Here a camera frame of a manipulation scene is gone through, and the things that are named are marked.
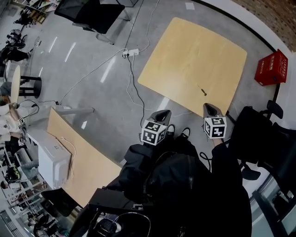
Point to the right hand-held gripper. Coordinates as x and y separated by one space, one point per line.
215 127

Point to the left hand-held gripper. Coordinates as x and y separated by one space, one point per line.
153 133

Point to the person's left forearm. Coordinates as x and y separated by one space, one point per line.
138 162

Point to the person's right forearm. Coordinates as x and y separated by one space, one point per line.
225 166

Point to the person's left black shoe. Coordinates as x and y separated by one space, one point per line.
170 130

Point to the person's black shoe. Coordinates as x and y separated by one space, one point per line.
170 130
185 132

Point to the person's right black shoe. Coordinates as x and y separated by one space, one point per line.
185 132

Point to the black office chair with headrest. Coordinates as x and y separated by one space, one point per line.
259 139

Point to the red plastic crate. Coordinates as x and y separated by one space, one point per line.
270 68

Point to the white power strip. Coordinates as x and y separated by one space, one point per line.
131 52

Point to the white cardboard box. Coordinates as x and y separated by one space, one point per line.
52 159

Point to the white floor label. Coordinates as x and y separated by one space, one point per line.
189 6

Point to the black round stool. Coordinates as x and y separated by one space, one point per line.
32 86

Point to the black mesh office chair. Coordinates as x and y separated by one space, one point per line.
92 14

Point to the round white table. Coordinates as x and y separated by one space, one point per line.
15 83

